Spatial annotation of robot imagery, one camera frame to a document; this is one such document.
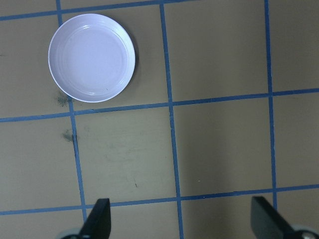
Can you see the purple plastic plate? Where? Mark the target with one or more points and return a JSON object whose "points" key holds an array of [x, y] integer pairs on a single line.
{"points": [[92, 57]]}

